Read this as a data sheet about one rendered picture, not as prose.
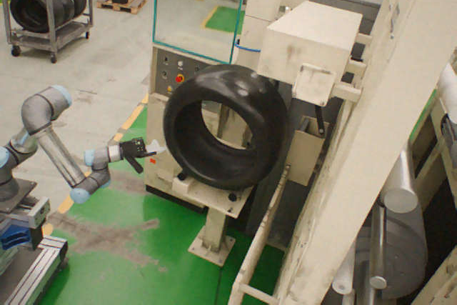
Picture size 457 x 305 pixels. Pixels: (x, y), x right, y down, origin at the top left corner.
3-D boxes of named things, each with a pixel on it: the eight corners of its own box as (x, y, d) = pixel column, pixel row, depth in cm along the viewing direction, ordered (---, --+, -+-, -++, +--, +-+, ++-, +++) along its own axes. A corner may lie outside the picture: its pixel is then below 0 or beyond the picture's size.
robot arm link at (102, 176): (86, 191, 161) (82, 172, 155) (101, 177, 170) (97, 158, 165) (101, 194, 159) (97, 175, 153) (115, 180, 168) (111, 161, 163)
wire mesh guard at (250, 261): (263, 240, 226) (291, 153, 190) (266, 241, 226) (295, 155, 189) (206, 380, 153) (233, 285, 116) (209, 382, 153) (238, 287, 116)
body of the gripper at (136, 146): (145, 140, 159) (118, 144, 156) (148, 158, 162) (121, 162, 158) (143, 136, 166) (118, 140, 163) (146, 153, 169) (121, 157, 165)
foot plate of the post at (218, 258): (203, 226, 267) (204, 222, 265) (235, 240, 261) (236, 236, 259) (187, 251, 245) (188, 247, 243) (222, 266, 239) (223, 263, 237)
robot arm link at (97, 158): (86, 162, 162) (83, 146, 158) (111, 158, 165) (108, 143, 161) (86, 171, 156) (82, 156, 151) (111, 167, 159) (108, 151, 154)
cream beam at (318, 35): (294, 33, 156) (303, -1, 148) (350, 48, 150) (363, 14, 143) (253, 73, 107) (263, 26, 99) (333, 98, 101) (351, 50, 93)
